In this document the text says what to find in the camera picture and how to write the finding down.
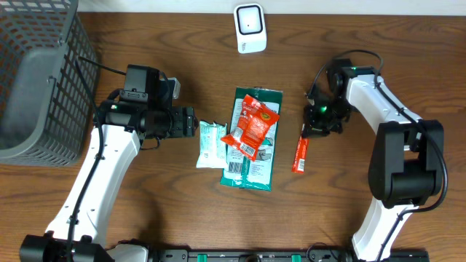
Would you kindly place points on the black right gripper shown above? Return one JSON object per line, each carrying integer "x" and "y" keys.
{"x": 313, "y": 129}

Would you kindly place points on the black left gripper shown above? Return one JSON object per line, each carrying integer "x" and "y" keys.
{"x": 185, "y": 122}

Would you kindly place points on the red Nescafe packet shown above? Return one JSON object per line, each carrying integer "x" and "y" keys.
{"x": 300, "y": 154}

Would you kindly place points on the red Hacks candy bag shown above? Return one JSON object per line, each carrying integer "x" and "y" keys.
{"x": 254, "y": 122}

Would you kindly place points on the white green small packet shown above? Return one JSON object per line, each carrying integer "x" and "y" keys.
{"x": 212, "y": 148}

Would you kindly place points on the green 3M glove package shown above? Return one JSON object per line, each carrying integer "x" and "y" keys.
{"x": 241, "y": 172}

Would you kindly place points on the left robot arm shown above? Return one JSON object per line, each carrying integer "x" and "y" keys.
{"x": 78, "y": 232}

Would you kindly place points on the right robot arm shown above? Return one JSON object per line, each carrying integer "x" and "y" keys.
{"x": 407, "y": 173}

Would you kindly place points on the white barcode scanner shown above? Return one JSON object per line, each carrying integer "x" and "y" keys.
{"x": 250, "y": 28}

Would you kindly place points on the grey plastic mesh basket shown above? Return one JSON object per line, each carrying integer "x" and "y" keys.
{"x": 44, "y": 104}

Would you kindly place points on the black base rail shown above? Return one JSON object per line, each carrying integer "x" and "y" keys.
{"x": 254, "y": 256}

